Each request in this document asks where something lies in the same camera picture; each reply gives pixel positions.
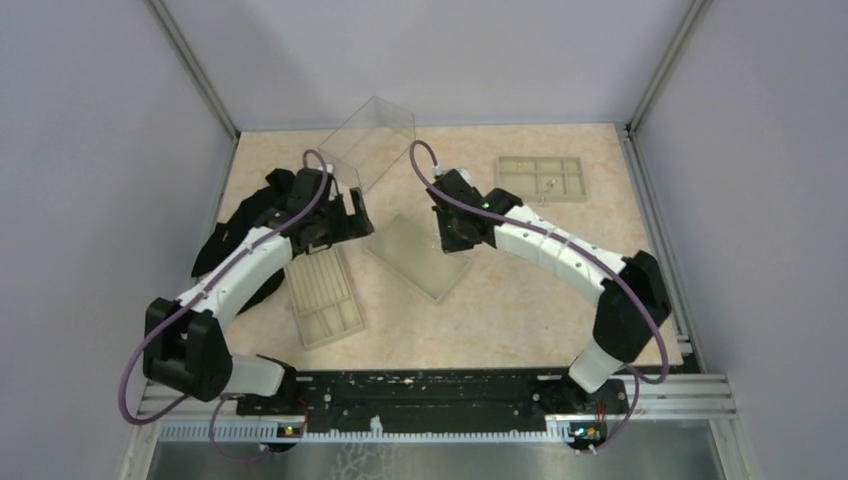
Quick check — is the white slotted cable duct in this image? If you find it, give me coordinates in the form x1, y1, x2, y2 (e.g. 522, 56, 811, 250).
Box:
158, 418, 575, 444

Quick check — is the beige compartment tray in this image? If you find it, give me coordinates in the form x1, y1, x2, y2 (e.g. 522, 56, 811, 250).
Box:
495, 156, 589, 204

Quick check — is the beige slotted ring tray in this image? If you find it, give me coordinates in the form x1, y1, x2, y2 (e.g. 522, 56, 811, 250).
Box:
284, 247, 365, 350

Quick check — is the clear plastic box cover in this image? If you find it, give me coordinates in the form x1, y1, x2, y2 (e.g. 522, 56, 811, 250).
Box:
318, 96, 416, 192

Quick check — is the black cloth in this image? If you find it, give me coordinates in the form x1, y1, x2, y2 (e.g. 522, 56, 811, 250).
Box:
191, 168, 295, 278

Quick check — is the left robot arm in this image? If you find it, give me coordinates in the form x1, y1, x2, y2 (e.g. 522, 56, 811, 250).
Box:
142, 168, 374, 414

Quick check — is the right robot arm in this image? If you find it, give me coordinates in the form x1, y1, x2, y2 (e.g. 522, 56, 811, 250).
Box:
427, 167, 672, 412

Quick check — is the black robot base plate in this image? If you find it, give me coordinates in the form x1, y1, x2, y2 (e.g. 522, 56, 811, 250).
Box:
236, 368, 629, 434

